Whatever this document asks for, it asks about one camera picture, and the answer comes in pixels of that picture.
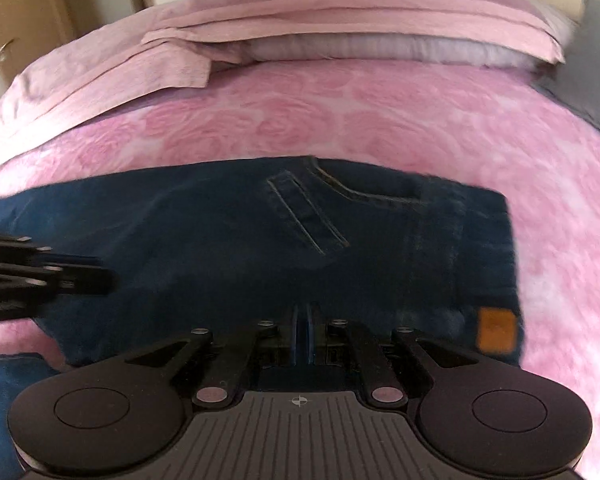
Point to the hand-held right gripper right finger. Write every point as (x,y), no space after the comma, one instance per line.
(310,335)

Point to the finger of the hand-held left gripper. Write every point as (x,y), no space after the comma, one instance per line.
(10,247)
(75,286)

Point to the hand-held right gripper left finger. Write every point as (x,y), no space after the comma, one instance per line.
(295,335)

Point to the dark jeans with orange patch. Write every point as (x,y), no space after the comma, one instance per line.
(205,240)

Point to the blue denim cloth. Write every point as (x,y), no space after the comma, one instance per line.
(5,410)

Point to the pink fluffy rose blanket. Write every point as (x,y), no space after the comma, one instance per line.
(380,120)

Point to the wooden door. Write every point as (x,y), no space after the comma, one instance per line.
(25,5)

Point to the lilac striped bedding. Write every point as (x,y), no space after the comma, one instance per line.
(380,51)

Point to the pink pillow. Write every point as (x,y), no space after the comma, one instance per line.
(330,5)

